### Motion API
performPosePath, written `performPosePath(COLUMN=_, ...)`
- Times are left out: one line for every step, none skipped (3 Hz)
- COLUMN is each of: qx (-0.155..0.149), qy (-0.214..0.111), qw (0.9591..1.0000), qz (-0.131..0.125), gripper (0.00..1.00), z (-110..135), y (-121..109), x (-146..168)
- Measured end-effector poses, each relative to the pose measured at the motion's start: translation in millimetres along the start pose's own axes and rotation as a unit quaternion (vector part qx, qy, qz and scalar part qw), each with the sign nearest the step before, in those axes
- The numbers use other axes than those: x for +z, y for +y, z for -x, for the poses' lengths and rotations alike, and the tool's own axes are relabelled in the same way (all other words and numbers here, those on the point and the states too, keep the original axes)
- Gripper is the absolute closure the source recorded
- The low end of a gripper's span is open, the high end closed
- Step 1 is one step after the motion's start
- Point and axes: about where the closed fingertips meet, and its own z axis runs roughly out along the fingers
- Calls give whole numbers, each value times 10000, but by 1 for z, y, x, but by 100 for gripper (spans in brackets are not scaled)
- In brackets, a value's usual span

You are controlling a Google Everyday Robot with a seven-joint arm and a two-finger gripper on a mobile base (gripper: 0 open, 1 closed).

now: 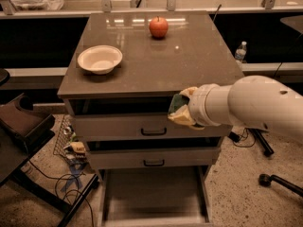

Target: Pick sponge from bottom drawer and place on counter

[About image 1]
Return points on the top grey drawer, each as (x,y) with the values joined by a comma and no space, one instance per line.
(131,118)

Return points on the clear plastic water bottle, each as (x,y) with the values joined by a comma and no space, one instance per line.
(241,52)

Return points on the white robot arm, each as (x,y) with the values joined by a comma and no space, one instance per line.
(254,102)

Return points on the black table leg frame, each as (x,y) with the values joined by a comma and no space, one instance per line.
(268,151)

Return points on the red apple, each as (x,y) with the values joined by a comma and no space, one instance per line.
(158,27)

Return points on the bottom open grey drawer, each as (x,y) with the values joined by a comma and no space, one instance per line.
(154,197)

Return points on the middle grey drawer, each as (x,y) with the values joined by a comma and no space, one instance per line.
(197,151)

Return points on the black power adapter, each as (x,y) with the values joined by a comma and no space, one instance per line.
(234,137)

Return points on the black office chair caster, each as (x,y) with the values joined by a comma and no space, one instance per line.
(266,180)

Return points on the white paper bowl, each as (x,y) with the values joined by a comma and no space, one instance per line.
(100,59)

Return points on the grey drawer cabinet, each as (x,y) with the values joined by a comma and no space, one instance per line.
(192,53)

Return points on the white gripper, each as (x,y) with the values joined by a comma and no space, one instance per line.
(199,105)

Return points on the dark brown chair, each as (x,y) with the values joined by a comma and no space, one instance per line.
(23,133)

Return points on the dark green sponge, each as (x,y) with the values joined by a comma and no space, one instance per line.
(177,102)

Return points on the wire mesh basket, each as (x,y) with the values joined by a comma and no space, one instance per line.
(68,146)

